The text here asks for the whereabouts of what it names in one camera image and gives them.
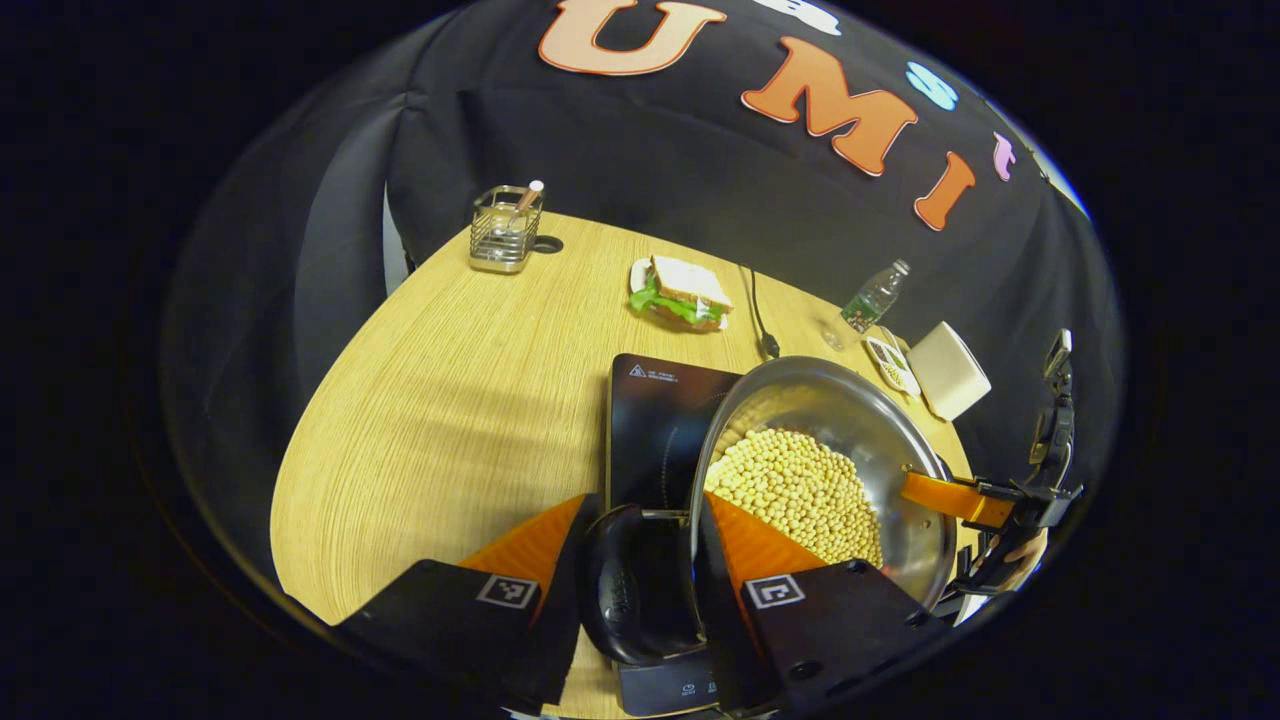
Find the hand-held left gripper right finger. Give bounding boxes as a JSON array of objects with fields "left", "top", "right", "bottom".
[{"left": 690, "top": 490, "right": 951, "bottom": 716}]

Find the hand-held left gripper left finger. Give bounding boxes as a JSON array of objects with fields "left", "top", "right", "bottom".
[{"left": 335, "top": 492, "right": 601, "bottom": 716}]

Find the steel pot with soybeans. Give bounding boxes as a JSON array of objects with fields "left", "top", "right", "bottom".
[{"left": 580, "top": 356, "right": 959, "bottom": 666}]

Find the black induction cooktop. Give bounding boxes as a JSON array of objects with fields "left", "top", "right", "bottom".
[{"left": 605, "top": 352, "right": 746, "bottom": 717}]

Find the white toaster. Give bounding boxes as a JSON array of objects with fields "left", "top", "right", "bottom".
[{"left": 907, "top": 321, "right": 993, "bottom": 422}]

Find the white divided dish with beans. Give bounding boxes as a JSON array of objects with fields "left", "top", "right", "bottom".
[{"left": 865, "top": 335, "right": 921, "bottom": 396}]

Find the clear plastic water bottle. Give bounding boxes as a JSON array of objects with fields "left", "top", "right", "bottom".
[{"left": 823, "top": 259, "right": 911, "bottom": 351}]

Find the sandwich with lettuce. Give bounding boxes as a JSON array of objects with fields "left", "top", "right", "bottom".
[{"left": 630, "top": 255, "right": 734, "bottom": 331}]

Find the black power cable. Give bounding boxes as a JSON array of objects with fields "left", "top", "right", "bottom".
[{"left": 740, "top": 265, "right": 781, "bottom": 361}]

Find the metal wire utensil holder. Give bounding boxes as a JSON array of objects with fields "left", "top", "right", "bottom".
[{"left": 469, "top": 185, "right": 544, "bottom": 274}]

